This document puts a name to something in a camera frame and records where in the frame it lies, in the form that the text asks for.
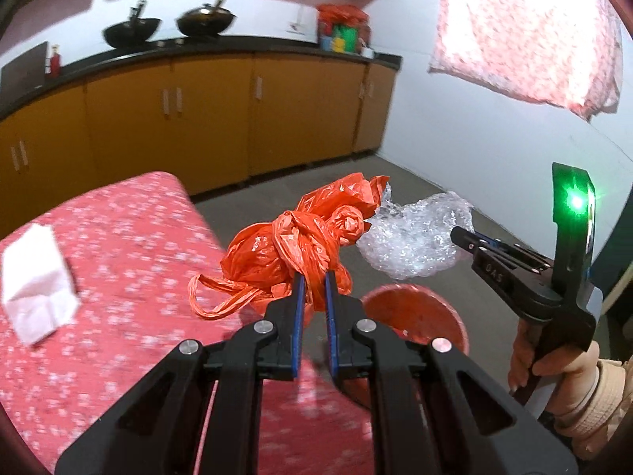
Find orange plastic bag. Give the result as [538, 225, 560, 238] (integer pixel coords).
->
[188, 173, 392, 330]

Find person's right hand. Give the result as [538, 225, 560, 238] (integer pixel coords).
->
[508, 325, 602, 419]

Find clear bubble wrap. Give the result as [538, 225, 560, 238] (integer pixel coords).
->
[356, 180, 476, 281]

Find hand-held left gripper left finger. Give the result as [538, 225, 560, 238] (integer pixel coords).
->
[54, 274, 307, 475]

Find red floral blanket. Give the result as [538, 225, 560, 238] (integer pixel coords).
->
[0, 171, 377, 475]

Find green package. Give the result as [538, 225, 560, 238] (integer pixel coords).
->
[330, 25, 360, 53]

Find wooden base cabinets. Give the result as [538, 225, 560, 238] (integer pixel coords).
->
[0, 53, 399, 238]

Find pink floral hanging cloth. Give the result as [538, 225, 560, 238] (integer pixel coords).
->
[427, 0, 624, 120]

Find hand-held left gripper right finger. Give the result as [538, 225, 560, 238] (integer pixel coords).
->
[324, 270, 579, 475]

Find person's right forearm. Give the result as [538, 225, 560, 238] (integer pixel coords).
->
[553, 355, 633, 462]

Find gas stove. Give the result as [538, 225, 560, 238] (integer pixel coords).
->
[106, 34, 233, 53]

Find red plastic bag of goods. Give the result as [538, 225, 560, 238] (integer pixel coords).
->
[316, 3, 371, 36]

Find dark cutting board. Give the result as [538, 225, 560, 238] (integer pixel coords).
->
[0, 41, 51, 98]

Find black wok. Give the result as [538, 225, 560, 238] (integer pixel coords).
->
[102, 1, 163, 51]

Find red plastic bin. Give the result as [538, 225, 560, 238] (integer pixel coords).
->
[341, 284, 470, 407]

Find black countertop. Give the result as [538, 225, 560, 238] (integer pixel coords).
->
[0, 34, 403, 120]

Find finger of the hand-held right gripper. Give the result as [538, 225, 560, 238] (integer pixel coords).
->
[450, 226, 553, 271]
[472, 249, 553, 304]

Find wok with lid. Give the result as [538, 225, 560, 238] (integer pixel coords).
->
[176, 0, 236, 40]

